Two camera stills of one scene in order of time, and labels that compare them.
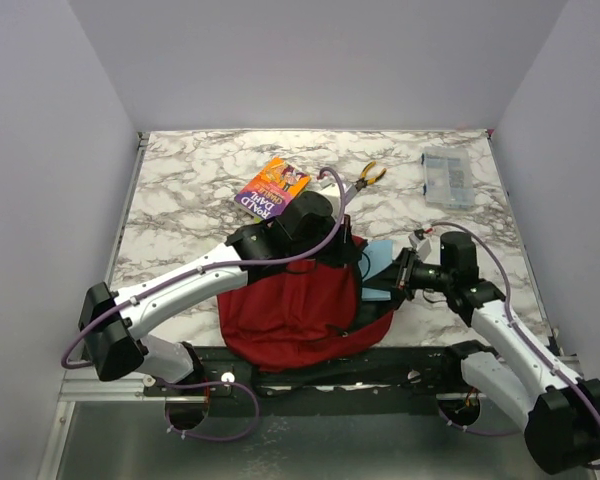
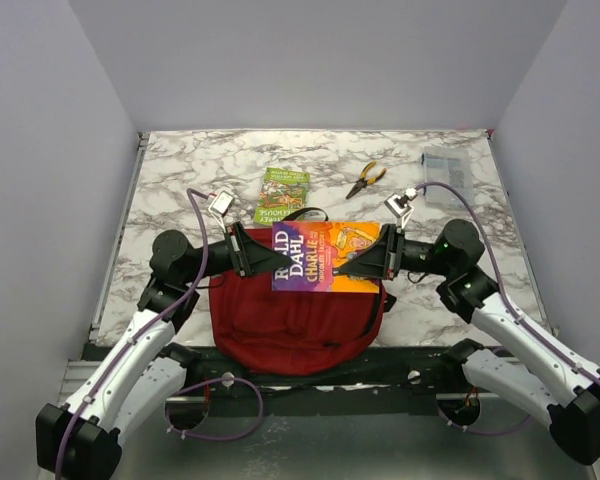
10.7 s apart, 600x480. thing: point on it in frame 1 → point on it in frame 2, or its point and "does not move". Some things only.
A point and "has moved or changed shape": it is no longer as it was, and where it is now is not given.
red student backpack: (300, 312) has moved or changed shape
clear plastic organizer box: (448, 177) does not move
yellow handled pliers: (362, 182) does not move
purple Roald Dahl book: (268, 189) → (317, 248)
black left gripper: (347, 252) → (253, 256)
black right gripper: (404, 282) → (383, 258)
